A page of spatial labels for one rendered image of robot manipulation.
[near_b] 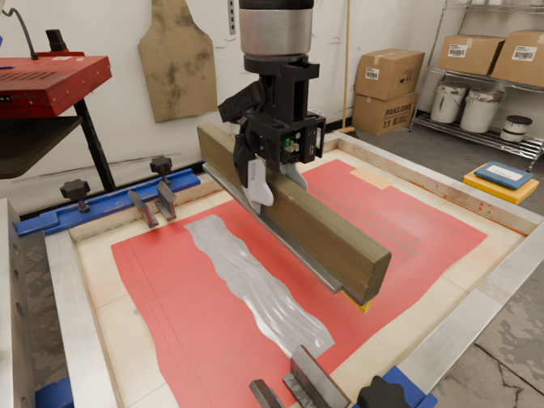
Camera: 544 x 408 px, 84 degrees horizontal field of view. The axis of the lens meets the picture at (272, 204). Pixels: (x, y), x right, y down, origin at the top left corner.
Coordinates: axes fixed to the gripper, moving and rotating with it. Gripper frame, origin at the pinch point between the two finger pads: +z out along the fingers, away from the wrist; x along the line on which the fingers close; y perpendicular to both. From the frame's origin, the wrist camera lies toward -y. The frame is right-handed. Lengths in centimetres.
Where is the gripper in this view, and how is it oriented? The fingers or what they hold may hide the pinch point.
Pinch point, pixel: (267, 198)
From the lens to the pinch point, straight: 45.7
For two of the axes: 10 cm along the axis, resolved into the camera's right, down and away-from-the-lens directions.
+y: 5.9, 4.6, -6.6
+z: 0.0, 8.2, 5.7
